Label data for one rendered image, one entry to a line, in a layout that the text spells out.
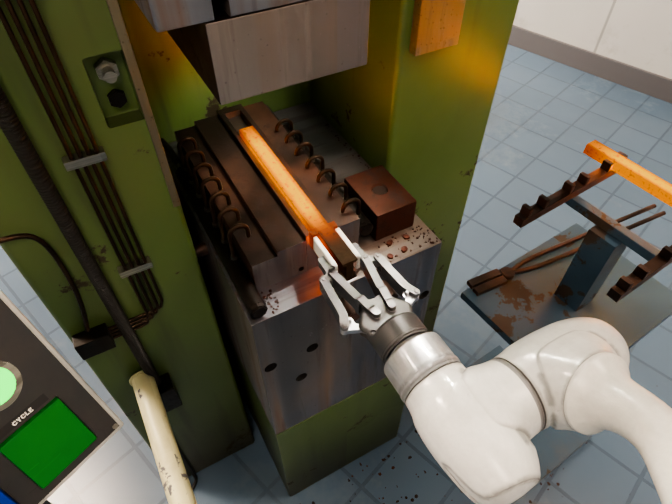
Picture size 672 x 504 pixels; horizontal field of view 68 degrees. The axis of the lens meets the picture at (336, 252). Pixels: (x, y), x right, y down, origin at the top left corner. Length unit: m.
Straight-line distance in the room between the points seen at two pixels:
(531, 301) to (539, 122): 1.97
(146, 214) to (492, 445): 0.60
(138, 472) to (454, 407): 1.31
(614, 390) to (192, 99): 0.94
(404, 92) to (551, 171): 1.85
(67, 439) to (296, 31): 0.55
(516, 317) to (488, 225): 1.21
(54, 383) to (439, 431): 0.45
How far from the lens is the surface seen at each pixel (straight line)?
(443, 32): 0.92
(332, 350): 1.01
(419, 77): 0.96
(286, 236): 0.83
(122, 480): 1.79
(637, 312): 1.29
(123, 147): 0.79
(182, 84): 1.15
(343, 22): 0.65
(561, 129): 3.06
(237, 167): 0.98
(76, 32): 0.71
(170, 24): 0.57
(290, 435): 1.26
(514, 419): 0.63
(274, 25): 0.61
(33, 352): 0.68
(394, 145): 1.01
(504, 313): 1.17
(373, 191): 0.93
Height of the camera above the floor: 1.59
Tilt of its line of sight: 48 degrees down
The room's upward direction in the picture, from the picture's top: straight up
